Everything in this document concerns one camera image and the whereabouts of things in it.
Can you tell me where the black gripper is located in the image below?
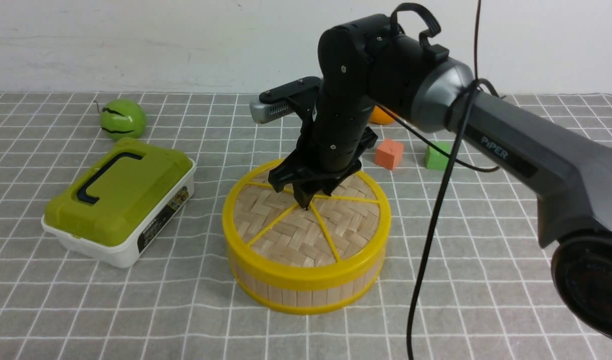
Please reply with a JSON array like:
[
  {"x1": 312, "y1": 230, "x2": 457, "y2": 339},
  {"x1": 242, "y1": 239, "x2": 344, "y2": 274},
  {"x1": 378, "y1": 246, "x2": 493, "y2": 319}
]
[{"x1": 268, "y1": 86, "x2": 377, "y2": 210}]

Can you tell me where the yellow woven steamer lid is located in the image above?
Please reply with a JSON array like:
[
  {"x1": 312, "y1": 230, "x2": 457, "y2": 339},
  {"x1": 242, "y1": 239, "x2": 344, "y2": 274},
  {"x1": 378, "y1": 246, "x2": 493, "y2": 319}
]
[{"x1": 223, "y1": 160, "x2": 392, "y2": 290}]

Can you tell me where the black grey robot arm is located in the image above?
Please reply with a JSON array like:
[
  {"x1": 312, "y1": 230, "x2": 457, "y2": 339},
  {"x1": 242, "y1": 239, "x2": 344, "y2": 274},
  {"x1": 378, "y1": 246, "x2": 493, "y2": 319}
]
[{"x1": 249, "y1": 3, "x2": 612, "y2": 339}]

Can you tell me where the yellow bamboo steamer basket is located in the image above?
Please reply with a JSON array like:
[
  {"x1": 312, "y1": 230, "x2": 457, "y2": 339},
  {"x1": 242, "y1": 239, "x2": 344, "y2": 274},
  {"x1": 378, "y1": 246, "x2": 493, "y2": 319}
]
[{"x1": 228, "y1": 249, "x2": 385, "y2": 315}]

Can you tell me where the orange cube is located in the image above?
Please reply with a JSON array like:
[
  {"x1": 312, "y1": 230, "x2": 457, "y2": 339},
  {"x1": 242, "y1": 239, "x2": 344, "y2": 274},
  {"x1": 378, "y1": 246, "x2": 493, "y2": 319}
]
[{"x1": 373, "y1": 138, "x2": 404, "y2": 171}]

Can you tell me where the orange toy pear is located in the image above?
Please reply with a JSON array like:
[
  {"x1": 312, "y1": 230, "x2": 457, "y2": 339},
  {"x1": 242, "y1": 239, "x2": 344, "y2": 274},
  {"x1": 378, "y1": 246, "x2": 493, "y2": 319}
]
[{"x1": 369, "y1": 105, "x2": 396, "y2": 126}]

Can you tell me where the green cube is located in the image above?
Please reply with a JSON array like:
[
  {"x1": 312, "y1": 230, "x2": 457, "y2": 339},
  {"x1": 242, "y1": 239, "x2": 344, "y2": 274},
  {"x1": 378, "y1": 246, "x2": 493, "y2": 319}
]
[{"x1": 424, "y1": 141, "x2": 452, "y2": 171}]

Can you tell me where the green toy apple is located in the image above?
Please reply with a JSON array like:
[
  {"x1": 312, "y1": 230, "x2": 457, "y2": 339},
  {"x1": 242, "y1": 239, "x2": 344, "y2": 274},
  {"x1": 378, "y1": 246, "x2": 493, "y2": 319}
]
[{"x1": 95, "y1": 98, "x2": 147, "y2": 141}]

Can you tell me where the green lidded white box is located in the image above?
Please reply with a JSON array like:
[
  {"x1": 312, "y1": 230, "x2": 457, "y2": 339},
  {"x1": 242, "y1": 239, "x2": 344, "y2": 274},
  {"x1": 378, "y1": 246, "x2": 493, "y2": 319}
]
[{"x1": 41, "y1": 137, "x2": 196, "y2": 268}]

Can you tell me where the grey checked tablecloth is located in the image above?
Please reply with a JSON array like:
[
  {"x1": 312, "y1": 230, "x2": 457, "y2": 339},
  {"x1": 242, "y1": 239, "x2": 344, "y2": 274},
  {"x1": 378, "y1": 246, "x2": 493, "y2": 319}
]
[{"x1": 0, "y1": 92, "x2": 612, "y2": 360}]

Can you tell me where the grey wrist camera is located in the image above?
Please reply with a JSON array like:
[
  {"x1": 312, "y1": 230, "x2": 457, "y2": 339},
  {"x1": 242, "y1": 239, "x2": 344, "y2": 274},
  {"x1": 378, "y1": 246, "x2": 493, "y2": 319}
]
[{"x1": 249, "y1": 76, "x2": 322, "y2": 125}]

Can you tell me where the black cable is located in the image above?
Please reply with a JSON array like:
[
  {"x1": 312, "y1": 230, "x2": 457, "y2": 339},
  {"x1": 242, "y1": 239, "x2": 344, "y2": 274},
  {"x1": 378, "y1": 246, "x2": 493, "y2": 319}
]
[{"x1": 376, "y1": 0, "x2": 501, "y2": 360}]

